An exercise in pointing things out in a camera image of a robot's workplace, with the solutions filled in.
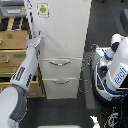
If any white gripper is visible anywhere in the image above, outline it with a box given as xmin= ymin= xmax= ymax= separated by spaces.
xmin=26 ymin=31 xmax=43 ymax=49

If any white fridge door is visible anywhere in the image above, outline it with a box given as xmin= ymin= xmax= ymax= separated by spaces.
xmin=23 ymin=0 xmax=92 ymax=59

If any white robot base part right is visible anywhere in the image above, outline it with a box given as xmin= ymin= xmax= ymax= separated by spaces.
xmin=90 ymin=116 xmax=101 ymax=128

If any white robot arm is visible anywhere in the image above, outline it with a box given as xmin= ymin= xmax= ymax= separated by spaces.
xmin=0 ymin=35 xmax=43 ymax=128

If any white fridge body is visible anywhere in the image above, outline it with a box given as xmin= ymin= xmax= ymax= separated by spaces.
xmin=23 ymin=0 xmax=93 ymax=100

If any green android sticker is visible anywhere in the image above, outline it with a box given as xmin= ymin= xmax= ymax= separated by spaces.
xmin=37 ymin=3 xmax=49 ymax=18

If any wooden drawer cabinet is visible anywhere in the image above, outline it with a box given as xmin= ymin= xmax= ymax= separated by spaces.
xmin=0 ymin=17 xmax=45 ymax=98

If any grey device on cabinet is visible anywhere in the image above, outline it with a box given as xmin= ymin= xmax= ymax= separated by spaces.
xmin=0 ymin=6 xmax=26 ymax=17

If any white blue robot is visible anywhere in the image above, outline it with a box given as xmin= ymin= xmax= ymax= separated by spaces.
xmin=92 ymin=34 xmax=128 ymax=106

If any upper fridge drawer handle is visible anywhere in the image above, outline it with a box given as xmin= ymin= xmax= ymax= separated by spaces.
xmin=49 ymin=61 xmax=71 ymax=66

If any fridge drawer handle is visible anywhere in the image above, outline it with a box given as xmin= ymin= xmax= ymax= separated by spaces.
xmin=52 ymin=79 xmax=69 ymax=84
xmin=49 ymin=61 xmax=71 ymax=66

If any lower fridge drawer handle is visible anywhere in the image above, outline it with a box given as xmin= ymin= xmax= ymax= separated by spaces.
xmin=52 ymin=79 xmax=69 ymax=84

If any coiled grey cable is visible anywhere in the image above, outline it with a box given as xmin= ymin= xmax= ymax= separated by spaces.
xmin=78 ymin=43 xmax=100 ymax=94

